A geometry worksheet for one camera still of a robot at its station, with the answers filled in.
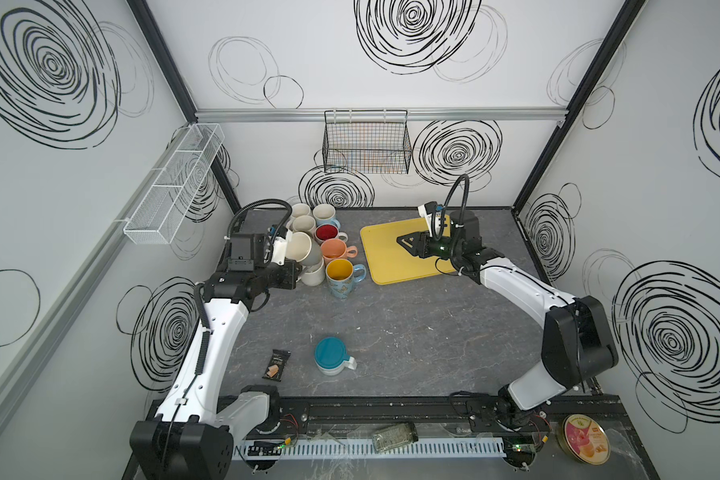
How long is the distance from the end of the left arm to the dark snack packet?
285 mm

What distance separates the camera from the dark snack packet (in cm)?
81

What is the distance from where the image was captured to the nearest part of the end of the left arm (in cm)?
65
